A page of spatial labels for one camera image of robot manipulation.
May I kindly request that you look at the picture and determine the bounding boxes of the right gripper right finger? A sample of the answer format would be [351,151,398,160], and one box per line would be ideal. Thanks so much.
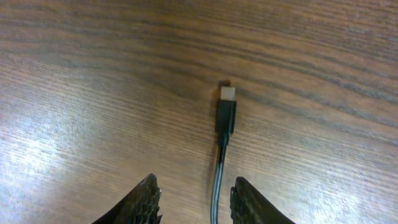
[230,177,294,224]

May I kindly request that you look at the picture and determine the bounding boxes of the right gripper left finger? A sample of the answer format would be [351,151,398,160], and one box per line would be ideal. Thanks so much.
[93,174,162,224]

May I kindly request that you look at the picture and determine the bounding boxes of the black USB charging cable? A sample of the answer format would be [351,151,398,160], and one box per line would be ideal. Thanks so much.
[210,86,238,224]

